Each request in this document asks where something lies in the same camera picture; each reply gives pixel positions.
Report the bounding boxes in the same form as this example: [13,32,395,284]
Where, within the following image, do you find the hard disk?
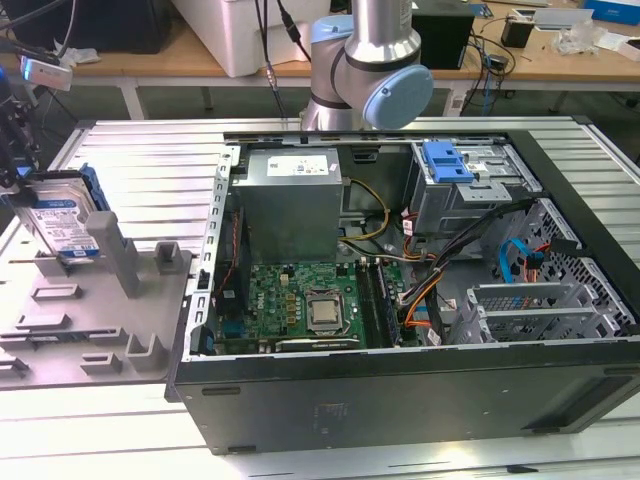
[12,167,111,264]

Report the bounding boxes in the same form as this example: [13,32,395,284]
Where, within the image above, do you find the blue data wire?
[498,238,540,286]

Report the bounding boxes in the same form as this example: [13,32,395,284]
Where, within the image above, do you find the orange power wire black plugs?
[519,238,585,287]

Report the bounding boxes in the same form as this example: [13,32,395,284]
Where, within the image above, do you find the silver disk bay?
[462,282,624,346]

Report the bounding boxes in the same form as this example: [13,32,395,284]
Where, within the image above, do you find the crumpled white paper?
[63,45,102,67]

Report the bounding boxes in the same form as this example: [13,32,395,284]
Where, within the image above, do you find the large black box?
[9,0,174,55]

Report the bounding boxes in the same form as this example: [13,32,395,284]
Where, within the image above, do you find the wooden desk white legs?
[0,0,640,121]

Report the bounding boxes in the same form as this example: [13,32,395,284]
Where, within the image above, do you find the grey parts rack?
[0,209,197,391]

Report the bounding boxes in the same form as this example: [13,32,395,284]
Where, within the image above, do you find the white plastic box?
[172,0,326,79]

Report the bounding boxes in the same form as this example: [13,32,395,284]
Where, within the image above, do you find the silver power supply unit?
[230,148,346,264]

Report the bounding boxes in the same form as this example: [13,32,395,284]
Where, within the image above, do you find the green motherboard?
[212,259,416,354]

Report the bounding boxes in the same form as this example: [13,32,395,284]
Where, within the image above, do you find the silver CPU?
[310,301,337,324]

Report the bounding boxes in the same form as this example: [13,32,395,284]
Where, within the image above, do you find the black graphics card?
[274,338,361,352]

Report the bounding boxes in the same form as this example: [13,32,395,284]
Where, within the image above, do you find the CPU socket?
[303,288,347,335]

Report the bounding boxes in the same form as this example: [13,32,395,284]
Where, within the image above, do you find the black open PC case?
[163,115,640,457]

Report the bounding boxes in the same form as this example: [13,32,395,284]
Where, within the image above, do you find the silver optical drive cage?
[403,140,544,239]

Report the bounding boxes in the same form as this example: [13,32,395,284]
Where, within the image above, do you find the blue drive latch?
[422,141,474,184]

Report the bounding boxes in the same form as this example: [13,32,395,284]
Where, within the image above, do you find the black desktop computer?
[412,2,476,71]

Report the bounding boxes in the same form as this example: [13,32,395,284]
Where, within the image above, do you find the small black device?
[501,14,534,49]

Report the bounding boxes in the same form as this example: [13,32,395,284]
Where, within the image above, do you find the silver flat tray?
[532,7,596,31]

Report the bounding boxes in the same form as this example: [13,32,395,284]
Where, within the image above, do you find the clear plastic bags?
[552,24,609,56]

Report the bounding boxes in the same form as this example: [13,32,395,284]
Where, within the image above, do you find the blue cardboard box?
[584,0,640,24]

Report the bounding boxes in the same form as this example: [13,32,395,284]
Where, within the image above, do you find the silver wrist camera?
[19,55,74,92]

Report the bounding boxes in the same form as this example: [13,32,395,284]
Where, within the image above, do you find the thick black camera cable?
[0,0,79,66]

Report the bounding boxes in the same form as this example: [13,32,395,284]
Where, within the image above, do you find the black cable silver connector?
[253,0,287,120]

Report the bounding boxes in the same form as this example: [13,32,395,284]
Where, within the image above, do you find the thin black cable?
[276,0,314,62]

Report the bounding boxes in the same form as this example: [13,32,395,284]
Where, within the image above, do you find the yellow black wire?
[339,178,391,251]

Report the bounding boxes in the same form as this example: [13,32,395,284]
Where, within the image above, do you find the orange yellow wire bundle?
[399,279,441,329]

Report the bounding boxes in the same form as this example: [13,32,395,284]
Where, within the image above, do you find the black wire bundle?
[399,197,541,321]

